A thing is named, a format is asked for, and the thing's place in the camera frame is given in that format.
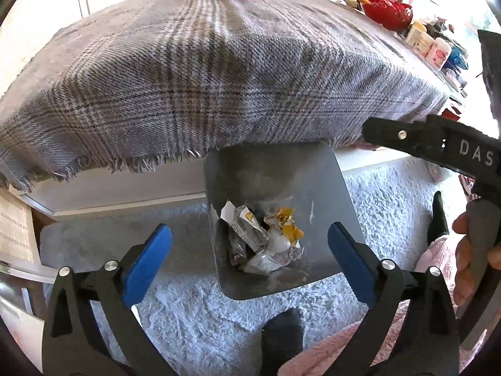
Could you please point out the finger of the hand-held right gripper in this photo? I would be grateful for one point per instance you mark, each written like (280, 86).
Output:
(391, 133)

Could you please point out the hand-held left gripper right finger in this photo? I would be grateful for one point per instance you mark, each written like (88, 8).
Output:
(352, 266)

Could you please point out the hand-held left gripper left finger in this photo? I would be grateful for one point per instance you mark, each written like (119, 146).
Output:
(146, 266)

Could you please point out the yellow packaging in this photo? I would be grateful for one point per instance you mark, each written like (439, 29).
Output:
(287, 225)

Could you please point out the white tissue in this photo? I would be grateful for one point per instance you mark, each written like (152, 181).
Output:
(276, 244)

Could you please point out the clear plastic wrapper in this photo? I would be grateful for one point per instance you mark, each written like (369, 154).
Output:
(266, 263)

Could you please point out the wrappers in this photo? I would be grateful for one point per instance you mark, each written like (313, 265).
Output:
(244, 225)

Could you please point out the grey trash bin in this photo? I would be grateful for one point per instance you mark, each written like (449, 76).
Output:
(274, 172)

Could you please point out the person's right hand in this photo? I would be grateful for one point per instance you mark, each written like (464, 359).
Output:
(462, 274)

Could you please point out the fluffy grey rug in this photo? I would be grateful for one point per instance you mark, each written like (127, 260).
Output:
(195, 321)

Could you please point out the person's right foot dark sock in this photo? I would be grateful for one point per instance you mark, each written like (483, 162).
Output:
(438, 219)

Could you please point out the person's foot dark sock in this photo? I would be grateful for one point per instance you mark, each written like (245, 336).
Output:
(438, 219)
(282, 337)

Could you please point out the white jar with pink label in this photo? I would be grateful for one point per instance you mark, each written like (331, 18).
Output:
(438, 54)

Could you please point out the blue container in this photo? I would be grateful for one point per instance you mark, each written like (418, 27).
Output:
(455, 59)

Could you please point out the person's left foot dark sock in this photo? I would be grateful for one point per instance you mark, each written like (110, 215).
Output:
(282, 337)

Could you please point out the white jar with yellow lid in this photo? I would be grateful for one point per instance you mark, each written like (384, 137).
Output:
(417, 36)

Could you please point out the red bowl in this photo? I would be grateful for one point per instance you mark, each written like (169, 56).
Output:
(389, 11)

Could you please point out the woven rattan screen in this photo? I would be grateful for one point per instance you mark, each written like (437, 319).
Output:
(15, 227)

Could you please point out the grey plaid blanket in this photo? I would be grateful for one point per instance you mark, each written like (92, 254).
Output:
(195, 66)

